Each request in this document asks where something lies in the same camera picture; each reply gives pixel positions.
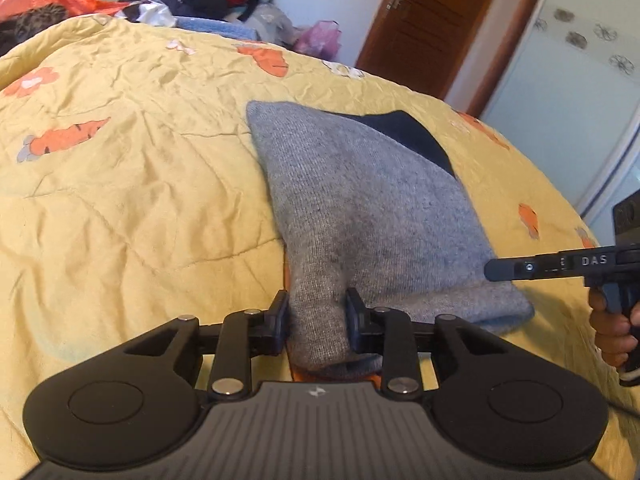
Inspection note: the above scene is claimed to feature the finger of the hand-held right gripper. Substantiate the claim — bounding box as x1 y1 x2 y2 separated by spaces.
483 246 619 282

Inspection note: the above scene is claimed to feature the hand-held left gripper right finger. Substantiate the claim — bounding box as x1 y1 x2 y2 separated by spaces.
344 287 511 402

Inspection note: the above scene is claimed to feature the person's right hand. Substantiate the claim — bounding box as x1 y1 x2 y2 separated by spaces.
588 290 640 372

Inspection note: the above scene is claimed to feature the white printed cloth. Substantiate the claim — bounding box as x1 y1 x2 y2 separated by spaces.
116 1 179 29

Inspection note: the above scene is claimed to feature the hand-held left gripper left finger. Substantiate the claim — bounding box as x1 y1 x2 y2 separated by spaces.
122 289 292 402

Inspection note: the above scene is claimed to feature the flower print glass wardrobe door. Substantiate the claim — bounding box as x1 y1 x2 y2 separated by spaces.
479 0 640 233

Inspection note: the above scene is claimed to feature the navy and grey knit sweater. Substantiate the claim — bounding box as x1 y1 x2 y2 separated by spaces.
246 100 535 381

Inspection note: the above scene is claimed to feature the navy garment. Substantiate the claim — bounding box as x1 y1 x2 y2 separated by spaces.
140 0 201 17

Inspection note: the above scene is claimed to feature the brown wooden door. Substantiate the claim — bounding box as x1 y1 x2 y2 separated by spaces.
356 0 512 102

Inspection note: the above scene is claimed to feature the blue towel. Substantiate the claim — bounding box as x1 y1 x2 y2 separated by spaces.
174 15 259 41

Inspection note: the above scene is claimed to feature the yellow carrot print quilt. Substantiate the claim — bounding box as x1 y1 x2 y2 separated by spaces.
0 14 640 476

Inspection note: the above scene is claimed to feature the pale grey-blue cloth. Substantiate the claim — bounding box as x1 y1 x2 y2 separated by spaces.
244 2 303 46

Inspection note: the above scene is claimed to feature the leopard print cloth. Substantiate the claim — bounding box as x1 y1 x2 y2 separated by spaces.
0 3 69 57

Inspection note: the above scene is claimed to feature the pink plastic bag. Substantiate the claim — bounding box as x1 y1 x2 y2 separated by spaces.
294 19 344 62

